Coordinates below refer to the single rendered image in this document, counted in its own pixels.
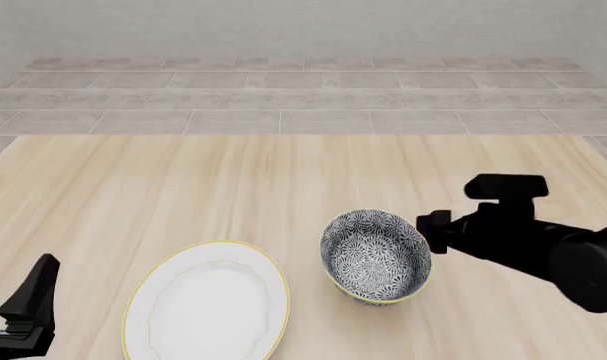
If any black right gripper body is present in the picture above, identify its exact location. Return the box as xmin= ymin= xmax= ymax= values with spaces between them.
xmin=416 ymin=210 xmax=453 ymax=255

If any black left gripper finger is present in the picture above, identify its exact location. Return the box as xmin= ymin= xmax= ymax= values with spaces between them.
xmin=0 ymin=253 xmax=61 ymax=331

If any black white patterned bowl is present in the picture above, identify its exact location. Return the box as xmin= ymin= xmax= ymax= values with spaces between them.
xmin=318 ymin=209 xmax=434 ymax=307

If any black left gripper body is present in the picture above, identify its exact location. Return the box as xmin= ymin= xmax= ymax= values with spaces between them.
xmin=0 ymin=321 xmax=58 ymax=360

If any white plate with yellow rim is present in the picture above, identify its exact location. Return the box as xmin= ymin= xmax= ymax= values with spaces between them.
xmin=121 ymin=239 xmax=291 ymax=360

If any small black plate on stalk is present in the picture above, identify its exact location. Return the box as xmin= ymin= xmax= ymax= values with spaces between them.
xmin=463 ymin=173 xmax=551 ymax=215

